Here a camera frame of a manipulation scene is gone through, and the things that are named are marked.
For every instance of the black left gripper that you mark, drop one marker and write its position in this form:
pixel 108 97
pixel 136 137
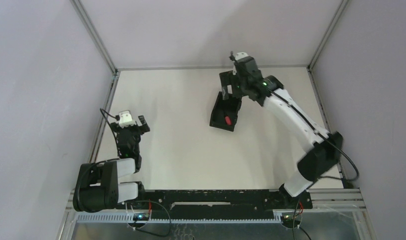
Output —
pixel 130 129

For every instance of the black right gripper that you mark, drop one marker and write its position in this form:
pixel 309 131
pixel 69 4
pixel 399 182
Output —
pixel 227 78

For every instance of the red handled screwdriver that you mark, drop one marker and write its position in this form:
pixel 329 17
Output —
pixel 228 120

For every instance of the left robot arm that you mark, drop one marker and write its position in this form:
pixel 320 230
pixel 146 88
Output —
pixel 98 185

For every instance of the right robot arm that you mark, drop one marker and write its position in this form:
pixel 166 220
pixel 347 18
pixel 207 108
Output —
pixel 322 148

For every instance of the black plastic bin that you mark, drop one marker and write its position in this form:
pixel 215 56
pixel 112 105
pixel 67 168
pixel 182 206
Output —
pixel 222 108

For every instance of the left circuit board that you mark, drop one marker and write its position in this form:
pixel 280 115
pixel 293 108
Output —
pixel 141 217

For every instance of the circuit board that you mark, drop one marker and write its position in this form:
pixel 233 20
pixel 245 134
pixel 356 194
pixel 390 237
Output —
pixel 289 218
pixel 141 217

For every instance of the right circuit board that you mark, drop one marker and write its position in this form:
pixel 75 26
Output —
pixel 289 218

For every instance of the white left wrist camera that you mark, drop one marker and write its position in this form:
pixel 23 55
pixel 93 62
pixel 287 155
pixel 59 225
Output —
pixel 125 119

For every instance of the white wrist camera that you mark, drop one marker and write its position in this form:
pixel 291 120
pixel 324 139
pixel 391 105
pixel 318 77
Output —
pixel 125 119
pixel 235 58

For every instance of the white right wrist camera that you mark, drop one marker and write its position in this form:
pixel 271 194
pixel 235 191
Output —
pixel 235 58

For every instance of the aluminium frame rail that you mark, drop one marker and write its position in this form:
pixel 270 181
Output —
pixel 102 124

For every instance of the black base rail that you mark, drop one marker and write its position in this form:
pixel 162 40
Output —
pixel 224 205

